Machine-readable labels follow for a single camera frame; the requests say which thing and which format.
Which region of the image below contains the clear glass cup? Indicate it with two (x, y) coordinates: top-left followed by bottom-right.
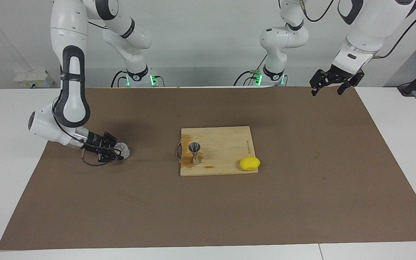
(115, 143), (130, 159)

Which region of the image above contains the steel jigger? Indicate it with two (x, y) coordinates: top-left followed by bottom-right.
(188, 142), (202, 165)

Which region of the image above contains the white power strip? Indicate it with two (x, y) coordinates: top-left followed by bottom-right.
(14, 70), (54, 88)

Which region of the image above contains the yellow lemon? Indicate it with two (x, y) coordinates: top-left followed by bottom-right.
(239, 156), (261, 171)

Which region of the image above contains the wooden cutting board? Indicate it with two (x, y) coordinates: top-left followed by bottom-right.
(177, 126), (259, 177)

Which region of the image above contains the brown table mat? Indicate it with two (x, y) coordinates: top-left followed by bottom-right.
(0, 87), (416, 250)

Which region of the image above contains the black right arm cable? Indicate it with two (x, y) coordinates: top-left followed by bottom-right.
(51, 81), (118, 167)

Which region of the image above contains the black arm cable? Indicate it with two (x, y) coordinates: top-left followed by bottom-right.
(51, 81), (118, 167)
(300, 0), (416, 59)

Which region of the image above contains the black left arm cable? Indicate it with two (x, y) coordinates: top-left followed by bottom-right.
(300, 0), (416, 59)

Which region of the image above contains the black right base cable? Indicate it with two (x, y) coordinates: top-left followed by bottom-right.
(110, 70), (129, 88)

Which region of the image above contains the black base cable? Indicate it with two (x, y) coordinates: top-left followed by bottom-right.
(233, 53), (269, 86)
(110, 70), (129, 88)

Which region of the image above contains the black left base cable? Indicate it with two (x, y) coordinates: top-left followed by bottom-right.
(233, 53), (269, 86)

